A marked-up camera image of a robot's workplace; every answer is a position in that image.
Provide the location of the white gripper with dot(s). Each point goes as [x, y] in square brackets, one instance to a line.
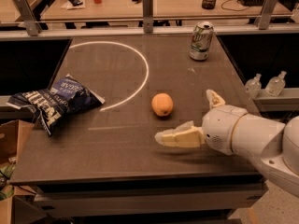
[219, 126]

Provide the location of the orange fruit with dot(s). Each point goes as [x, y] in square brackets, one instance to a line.
[162, 104]

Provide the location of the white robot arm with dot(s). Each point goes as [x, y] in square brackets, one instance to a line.
[272, 147]

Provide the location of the green white 7up can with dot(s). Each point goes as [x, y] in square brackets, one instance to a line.
[201, 39]

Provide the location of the clear sanitizer bottle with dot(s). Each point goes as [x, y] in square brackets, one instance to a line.
[276, 84]
[253, 86]

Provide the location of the blue chip bag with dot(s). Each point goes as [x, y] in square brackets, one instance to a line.
[49, 106]

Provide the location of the black phone on paper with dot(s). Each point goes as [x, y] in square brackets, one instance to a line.
[75, 3]

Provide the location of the brown cardboard box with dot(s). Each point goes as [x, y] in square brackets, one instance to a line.
[17, 207]

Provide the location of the right metal rail bracket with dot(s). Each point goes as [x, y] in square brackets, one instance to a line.
[263, 20]

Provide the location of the metal rail bracket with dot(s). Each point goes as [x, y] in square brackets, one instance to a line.
[147, 6]
[263, 20]
[32, 26]

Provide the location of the middle metal rail bracket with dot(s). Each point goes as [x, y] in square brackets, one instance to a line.
[147, 6]

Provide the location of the left metal rail bracket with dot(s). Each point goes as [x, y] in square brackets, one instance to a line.
[32, 26]

